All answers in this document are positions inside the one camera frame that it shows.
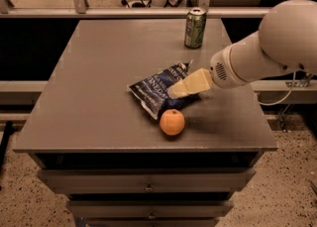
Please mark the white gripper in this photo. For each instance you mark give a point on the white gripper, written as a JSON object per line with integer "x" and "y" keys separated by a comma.
{"x": 219, "y": 68}

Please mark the drawer with knob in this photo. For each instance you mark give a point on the drawer with knob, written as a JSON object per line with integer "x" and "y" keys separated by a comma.
{"x": 149, "y": 209}
{"x": 145, "y": 181}

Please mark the green soda can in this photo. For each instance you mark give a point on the green soda can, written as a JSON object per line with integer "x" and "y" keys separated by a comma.
{"x": 195, "y": 27}

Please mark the top drawer with knob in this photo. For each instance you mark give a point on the top drawer with knob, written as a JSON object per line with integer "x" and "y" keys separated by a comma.
{"x": 145, "y": 181}

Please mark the metal railing frame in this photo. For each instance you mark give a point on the metal railing frame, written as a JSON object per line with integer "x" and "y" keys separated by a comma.
{"x": 84, "y": 9}

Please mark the grey drawer cabinet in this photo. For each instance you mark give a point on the grey drawer cabinet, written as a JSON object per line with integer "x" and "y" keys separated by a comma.
{"x": 88, "y": 119}

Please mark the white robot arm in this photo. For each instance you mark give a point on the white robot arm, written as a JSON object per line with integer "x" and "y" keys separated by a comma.
{"x": 285, "y": 42}

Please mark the orange fruit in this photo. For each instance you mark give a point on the orange fruit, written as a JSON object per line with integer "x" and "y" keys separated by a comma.
{"x": 172, "y": 122}

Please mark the blue chip bag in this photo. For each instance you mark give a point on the blue chip bag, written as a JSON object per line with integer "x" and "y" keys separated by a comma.
{"x": 152, "y": 91}

